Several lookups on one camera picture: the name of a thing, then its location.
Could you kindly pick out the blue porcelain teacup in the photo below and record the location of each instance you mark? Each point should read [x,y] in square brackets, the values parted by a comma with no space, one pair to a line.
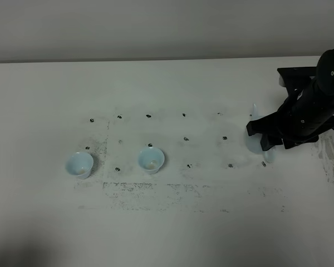
[80,165]
[151,159]

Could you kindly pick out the light blue porcelain teapot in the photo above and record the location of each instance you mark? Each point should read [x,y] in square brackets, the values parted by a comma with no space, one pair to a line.
[253,143]

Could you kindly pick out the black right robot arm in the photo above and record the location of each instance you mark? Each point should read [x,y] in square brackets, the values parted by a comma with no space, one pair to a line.
[324,77]

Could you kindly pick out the right blue porcelain teacup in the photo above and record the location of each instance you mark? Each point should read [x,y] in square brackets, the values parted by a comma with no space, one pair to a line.
[151,159]

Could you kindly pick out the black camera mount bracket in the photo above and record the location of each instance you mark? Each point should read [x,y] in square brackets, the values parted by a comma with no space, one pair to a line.
[295,79]

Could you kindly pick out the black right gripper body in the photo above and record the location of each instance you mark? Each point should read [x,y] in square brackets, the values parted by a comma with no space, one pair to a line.
[310,114]

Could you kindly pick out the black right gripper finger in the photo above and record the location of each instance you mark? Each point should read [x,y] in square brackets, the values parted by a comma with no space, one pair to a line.
[269,141]
[264,125]

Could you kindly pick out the left blue porcelain teacup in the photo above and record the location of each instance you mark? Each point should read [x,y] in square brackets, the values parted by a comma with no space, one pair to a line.
[80,165]

